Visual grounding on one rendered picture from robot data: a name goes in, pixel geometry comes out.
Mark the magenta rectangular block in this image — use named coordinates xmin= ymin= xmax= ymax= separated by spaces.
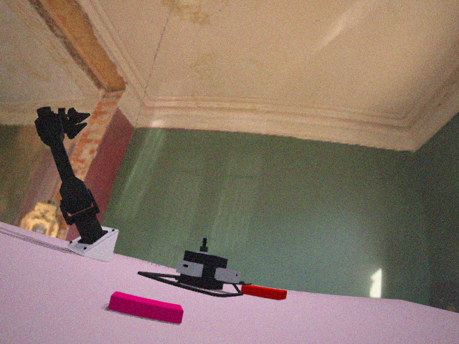
xmin=108 ymin=292 xmax=184 ymax=324

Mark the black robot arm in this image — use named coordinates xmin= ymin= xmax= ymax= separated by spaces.
xmin=34 ymin=106 xmax=108 ymax=244

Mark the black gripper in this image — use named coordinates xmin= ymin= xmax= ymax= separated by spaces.
xmin=63 ymin=107 xmax=90 ymax=140

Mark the red rectangular block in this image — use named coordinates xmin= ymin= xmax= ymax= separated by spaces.
xmin=241 ymin=285 xmax=287 ymax=300

